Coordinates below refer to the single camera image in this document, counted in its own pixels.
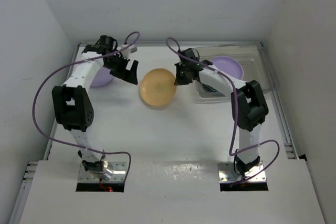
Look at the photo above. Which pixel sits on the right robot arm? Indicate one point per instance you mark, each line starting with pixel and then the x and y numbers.
pixel 249 107

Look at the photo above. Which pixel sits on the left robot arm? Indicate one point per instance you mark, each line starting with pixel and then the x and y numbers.
pixel 72 106

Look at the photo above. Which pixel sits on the metal base plate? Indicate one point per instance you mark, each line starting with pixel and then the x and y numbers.
pixel 227 173
pixel 115 173

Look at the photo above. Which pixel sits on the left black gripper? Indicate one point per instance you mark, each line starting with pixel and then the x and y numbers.
pixel 129 75

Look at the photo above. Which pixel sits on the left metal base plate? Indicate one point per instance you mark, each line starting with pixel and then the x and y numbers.
pixel 115 173

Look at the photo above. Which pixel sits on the purple plate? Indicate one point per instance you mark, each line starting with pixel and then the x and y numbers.
pixel 229 66
pixel 102 78

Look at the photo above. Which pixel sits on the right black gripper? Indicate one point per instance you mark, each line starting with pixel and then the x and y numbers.
pixel 179 80

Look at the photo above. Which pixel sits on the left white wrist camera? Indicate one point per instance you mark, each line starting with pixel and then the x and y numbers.
pixel 126 51

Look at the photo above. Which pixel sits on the clear plastic bin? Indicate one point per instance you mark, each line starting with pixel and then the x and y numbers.
pixel 255 65

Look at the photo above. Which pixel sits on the orange plate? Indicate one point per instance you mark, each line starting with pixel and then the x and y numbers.
pixel 158 88

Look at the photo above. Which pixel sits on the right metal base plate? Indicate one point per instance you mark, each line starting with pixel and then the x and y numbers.
pixel 227 173

